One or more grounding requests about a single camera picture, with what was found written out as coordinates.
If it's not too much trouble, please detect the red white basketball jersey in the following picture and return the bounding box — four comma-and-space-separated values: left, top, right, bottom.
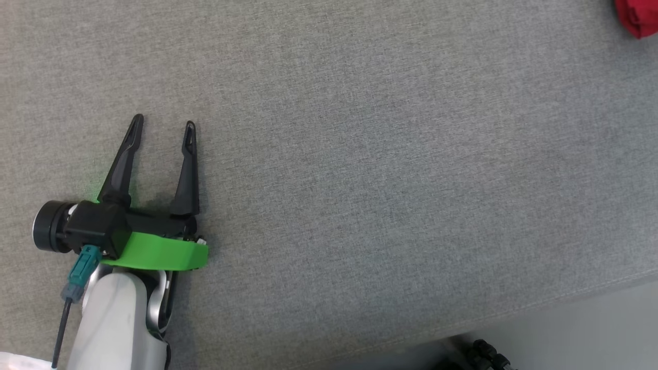
614, 0, 658, 40

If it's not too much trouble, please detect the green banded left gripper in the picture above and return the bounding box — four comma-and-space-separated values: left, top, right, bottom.
97, 114, 210, 272

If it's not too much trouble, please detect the teal plug black cable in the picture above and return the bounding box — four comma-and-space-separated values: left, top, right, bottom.
51, 245, 102, 369

